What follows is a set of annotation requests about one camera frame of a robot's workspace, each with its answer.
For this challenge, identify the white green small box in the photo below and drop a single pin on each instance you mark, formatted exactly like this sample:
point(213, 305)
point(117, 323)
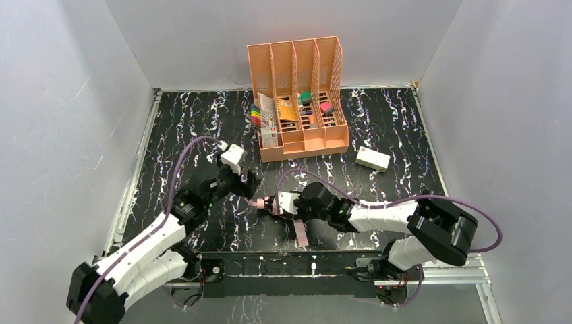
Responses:
point(372, 159)

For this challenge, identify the pink grey eraser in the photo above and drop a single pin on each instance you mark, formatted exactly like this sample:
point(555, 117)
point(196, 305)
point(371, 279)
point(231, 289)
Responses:
point(326, 108)

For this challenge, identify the white red box in organizer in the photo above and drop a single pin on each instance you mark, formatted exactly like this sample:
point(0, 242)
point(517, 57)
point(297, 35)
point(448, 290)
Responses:
point(269, 137)

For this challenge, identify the green white eraser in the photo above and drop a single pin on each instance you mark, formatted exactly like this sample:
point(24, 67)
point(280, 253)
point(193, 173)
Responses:
point(305, 98)

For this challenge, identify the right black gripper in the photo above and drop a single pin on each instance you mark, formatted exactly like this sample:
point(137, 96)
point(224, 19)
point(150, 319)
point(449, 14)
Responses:
point(272, 204)

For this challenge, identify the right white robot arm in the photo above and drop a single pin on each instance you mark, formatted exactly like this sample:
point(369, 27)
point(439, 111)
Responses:
point(437, 229)

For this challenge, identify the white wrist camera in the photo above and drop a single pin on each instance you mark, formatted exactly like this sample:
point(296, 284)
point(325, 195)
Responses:
point(233, 156)
point(286, 202)

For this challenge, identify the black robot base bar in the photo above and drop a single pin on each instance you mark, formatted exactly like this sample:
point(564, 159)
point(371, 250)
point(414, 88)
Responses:
point(285, 274)

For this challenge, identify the yellow spiral notebook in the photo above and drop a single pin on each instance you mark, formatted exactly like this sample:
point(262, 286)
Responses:
point(286, 111)

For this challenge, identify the black pink folding umbrella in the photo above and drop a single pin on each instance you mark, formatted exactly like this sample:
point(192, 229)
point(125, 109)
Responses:
point(270, 204)

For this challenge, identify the orange plastic desk organizer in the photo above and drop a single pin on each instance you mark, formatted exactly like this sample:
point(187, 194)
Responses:
point(282, 70)

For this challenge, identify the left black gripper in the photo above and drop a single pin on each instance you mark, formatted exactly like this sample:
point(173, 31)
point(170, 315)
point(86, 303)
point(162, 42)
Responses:
point(246, 183)

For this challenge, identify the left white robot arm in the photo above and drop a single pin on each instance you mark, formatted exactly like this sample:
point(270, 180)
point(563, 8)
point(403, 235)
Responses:
point(104, 291)

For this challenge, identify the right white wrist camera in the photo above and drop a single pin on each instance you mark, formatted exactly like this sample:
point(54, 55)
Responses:
point(286, 202)

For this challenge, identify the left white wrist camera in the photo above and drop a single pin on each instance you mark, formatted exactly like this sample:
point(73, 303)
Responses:
point(233, 156)

